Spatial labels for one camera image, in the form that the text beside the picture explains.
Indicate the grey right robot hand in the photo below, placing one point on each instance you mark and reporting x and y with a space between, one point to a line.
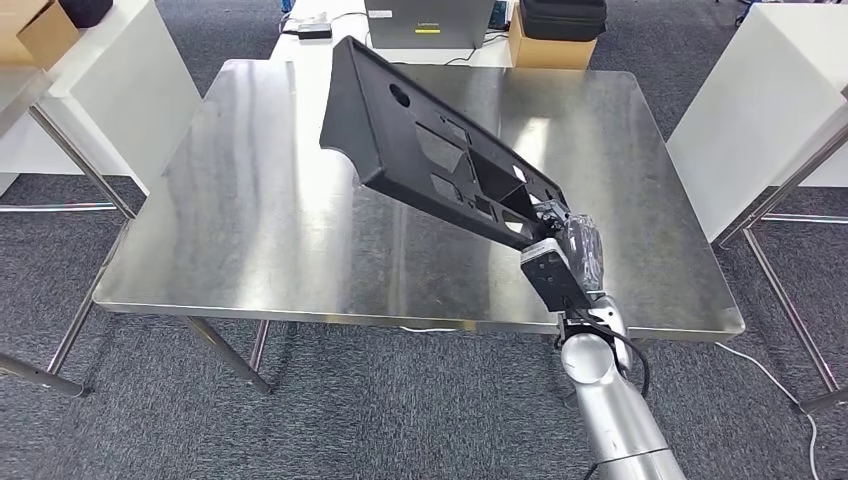
586 255

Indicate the black plastic panel part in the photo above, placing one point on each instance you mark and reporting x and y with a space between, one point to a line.
378 126

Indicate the brown cardboard box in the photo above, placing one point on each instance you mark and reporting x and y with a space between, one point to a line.
550 54

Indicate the white cabinet panel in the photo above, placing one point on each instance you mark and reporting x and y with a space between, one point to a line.
132 99
742 112

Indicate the black carrying case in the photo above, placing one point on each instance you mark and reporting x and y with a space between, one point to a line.
563 20

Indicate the grey laptop computer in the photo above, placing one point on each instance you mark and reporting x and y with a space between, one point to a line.
430 23

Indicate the black power adapter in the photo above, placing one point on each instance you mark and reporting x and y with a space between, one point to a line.
314 30

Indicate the black bag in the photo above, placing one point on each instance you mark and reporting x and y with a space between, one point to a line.
86 12

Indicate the open cardboard box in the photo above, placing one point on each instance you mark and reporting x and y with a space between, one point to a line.
40 36

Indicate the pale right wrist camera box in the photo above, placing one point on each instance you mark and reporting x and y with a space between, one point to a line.
553 275

